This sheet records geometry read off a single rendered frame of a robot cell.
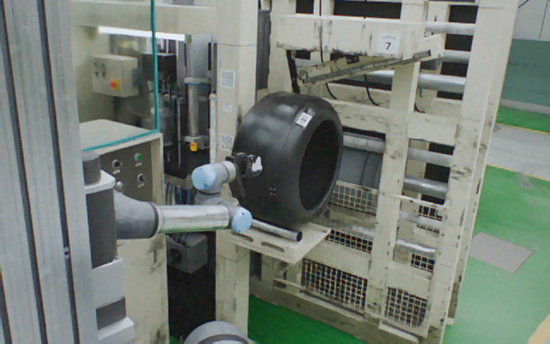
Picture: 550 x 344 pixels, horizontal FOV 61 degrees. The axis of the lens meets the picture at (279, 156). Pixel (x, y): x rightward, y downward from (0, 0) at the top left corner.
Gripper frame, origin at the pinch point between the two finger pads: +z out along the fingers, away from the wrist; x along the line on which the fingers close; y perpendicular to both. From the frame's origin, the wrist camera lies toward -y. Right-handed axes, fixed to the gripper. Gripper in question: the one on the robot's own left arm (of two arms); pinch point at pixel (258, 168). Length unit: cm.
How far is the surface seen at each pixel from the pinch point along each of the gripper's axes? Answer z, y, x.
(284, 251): 17.5, -37.8, -6.7
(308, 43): 42, 50, 7
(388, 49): 42, 50, -30
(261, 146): 3.2, 8.0, 1.5
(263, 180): 2.0, -4.6, -1.6
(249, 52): 24, 43, 25
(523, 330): 158, -104, -106
